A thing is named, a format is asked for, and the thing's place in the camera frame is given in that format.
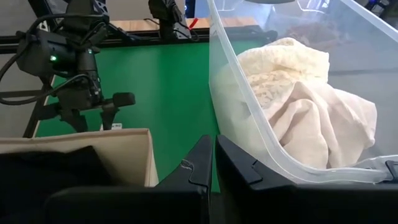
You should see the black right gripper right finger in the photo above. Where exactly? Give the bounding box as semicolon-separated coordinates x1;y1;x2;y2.
215;133;398;224

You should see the clear plastic storage bin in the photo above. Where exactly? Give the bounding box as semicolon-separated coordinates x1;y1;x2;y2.
206;0;398;185

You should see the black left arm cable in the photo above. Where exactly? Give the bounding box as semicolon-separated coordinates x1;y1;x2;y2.
0;12;96;106

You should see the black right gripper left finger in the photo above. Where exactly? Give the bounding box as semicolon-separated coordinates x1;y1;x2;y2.
43;134;214;224

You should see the pale pink cream garment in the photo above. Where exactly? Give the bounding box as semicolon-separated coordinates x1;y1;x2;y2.
263;80;379;170

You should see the black garment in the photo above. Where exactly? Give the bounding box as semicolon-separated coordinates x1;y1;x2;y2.
0;145;113;224

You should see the small white label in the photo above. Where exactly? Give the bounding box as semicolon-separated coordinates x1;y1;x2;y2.
99;122;123;131

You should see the cream lace garment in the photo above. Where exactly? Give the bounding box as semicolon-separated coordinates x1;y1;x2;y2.
237;37;331;109

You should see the beige fabric bin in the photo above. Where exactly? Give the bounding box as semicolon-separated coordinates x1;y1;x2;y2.
0;128;160;188

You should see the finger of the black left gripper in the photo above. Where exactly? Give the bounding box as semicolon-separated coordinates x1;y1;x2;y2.
100;91;137;131
58;108;89;133

